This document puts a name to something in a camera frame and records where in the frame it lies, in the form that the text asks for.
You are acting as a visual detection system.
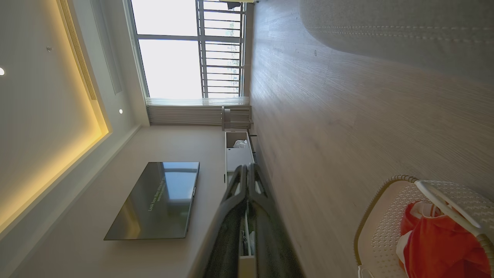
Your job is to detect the black flat screen television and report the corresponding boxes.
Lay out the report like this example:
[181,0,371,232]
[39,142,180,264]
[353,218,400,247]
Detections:
[103,161,200,241]

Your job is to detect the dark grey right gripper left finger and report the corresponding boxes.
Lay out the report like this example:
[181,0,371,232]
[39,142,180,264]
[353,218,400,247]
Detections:
[191,165,248,278]

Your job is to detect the red white sports jersey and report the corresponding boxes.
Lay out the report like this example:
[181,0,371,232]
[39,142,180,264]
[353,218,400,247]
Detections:
[397,200,493,278]

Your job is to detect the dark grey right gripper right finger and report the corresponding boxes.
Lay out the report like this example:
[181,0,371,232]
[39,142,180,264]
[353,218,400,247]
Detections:
[247,163,306,278]

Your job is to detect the grey fabric sofa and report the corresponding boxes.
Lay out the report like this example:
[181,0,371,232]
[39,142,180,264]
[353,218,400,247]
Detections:
[299,0,494,84]

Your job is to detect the white slatted chair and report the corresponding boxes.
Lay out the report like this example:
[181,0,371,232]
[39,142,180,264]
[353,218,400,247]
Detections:
[221,106,254,131]

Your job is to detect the cream perforated plastic laundry basket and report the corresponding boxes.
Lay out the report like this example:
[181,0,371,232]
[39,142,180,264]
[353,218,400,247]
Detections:
[354,175,494,278]

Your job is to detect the large window with railing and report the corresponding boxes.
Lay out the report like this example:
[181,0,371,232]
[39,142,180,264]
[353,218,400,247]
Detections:
[129,0,248,99]

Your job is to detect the white low tv cabinet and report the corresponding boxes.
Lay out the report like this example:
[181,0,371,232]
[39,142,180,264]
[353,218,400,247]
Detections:
[224,131,258,278]

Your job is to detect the white sheer curtain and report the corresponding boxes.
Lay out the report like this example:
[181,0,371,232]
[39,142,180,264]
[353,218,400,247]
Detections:
[146,97,251,126]

